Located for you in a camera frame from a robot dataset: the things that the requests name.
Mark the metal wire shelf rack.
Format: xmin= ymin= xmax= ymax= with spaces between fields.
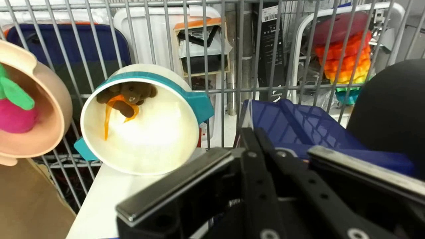
xmin=0 ymin=0 xmax=425 ymax=214

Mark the orange edged package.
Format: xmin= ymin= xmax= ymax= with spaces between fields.
xmin=172 ymin=16 xmax=233 ymax=77

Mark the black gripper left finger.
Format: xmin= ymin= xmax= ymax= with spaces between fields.
xmin=116 ymin=128 xmax=285 ymax=239

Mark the white plastic storage container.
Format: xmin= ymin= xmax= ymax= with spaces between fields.
xmin=112 ymin=3 xmax=223 ymax=68
xmin=0 ymin=5 xmax=113 ymax=27

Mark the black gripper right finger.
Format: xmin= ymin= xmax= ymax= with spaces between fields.
xmin=257 ymin=129 xmax=425 ymax=239

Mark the white bowl with teal rim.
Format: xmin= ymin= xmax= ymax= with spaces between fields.
xmin=73 ymin=62 xmax=217 ymax=178

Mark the purple toy with green leaves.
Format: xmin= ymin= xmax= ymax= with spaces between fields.
xmin=0 ymin=62 xmax=40 ymax=134

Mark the dark red toy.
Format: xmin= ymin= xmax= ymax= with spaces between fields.
xmin=312 ymin=11 xmax=371 ymax=47

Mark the pink plastic bowl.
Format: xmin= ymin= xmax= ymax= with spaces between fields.
xmin=0 ymin=39 xmax=75 ymax=169

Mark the brown and orange toy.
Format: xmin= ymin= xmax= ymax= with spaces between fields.
xmin=96 ymin=81 xmax=160 ymax=142

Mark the rainbow stacking toy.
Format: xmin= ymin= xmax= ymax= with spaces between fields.
xmin=314 ymin=31 xmax=375 ymax=106

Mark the blue plastic bin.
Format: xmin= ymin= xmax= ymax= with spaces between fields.
xmin=241 ymin=97 xmax=419 ymax=177

